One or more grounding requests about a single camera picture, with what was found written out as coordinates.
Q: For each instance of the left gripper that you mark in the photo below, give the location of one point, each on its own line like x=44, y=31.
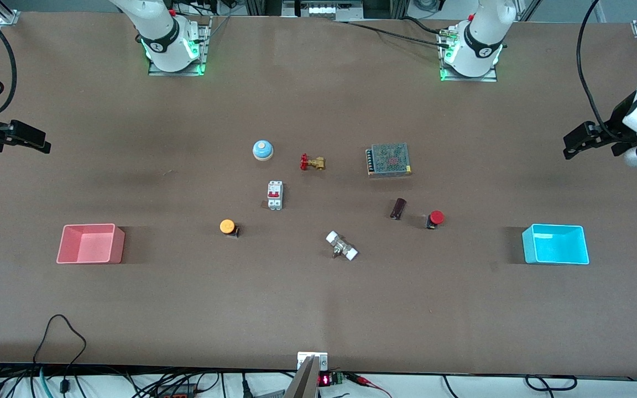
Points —
x=615, y=125

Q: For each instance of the red push button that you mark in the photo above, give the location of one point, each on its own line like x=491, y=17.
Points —
x=436, y=216

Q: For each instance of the yellow push button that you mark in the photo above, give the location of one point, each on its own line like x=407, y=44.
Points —
x=226, y=226

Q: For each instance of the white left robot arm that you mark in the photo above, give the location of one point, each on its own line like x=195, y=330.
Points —
x=481, y=38

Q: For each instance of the cyan plastic bin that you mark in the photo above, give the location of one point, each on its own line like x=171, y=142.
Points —
x=555, y=246

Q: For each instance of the pink plastic bin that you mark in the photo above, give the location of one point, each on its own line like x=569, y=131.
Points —
x=90, y=244

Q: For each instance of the metal mesh power supply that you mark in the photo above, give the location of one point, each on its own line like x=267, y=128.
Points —
x=389, y=159

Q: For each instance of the dark brown cylinder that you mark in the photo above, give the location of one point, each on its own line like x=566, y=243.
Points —
x=398, y=208

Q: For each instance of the blue service bell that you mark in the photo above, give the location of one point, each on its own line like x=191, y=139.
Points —
x=263, y=149

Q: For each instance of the metal fitting white ends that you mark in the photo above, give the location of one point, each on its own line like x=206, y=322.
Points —
x=342, y=246

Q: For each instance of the grey lit device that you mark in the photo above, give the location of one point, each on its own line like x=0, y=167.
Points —
x=323, y=9

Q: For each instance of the red clip lead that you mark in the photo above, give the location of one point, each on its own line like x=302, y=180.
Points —
x=365, y=380

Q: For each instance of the red LED display module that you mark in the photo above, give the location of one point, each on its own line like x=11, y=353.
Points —
x=329, y=379

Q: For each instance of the grey metal bar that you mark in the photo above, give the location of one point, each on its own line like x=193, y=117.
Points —
x=303, y=384

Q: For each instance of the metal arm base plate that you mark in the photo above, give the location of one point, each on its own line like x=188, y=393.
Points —
x=205, y=50
x=470, y=79

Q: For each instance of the white circuit breaker red switch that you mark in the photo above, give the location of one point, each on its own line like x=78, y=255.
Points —
x=275, y=194

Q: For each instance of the white mounting bracket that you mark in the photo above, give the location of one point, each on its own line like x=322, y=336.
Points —
x=321, y=359

